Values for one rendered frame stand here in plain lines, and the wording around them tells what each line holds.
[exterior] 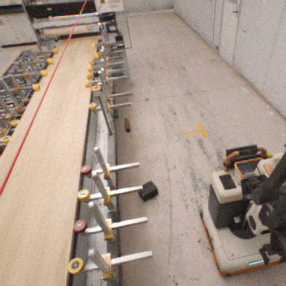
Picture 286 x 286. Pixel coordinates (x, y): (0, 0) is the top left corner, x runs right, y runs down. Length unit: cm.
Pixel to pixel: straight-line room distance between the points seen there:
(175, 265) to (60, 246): 112
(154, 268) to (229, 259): 71
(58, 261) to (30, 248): 22
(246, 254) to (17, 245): 163
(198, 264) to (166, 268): 30
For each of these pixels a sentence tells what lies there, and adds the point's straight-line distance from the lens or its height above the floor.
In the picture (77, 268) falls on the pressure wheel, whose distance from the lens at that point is 139.
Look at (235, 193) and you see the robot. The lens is 166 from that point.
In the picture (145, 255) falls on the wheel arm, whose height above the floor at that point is 84.
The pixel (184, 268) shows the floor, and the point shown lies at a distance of 221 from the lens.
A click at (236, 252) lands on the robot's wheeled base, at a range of 200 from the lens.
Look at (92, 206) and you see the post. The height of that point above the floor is 114.
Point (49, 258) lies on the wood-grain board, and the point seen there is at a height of 90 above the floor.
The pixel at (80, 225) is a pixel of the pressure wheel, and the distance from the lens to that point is 151.
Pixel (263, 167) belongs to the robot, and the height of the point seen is 123.
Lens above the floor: 210
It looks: 46 degrees down
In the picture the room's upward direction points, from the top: 4 degrees counter-clockwise
